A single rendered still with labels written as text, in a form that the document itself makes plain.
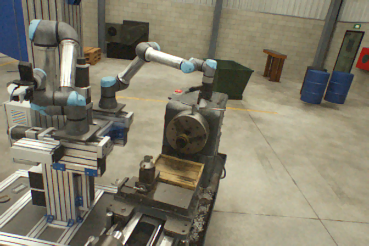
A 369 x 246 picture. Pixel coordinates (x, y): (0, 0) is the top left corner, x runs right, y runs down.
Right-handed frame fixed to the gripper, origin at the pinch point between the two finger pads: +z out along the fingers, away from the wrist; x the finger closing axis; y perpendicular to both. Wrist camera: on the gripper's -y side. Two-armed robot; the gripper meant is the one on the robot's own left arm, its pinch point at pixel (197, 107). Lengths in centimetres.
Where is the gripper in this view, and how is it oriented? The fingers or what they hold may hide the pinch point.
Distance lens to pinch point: 187.9
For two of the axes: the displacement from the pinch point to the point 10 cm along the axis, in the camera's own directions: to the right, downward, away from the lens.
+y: 9.2, 3.1, -2.5
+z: -1.9, 9.0, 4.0
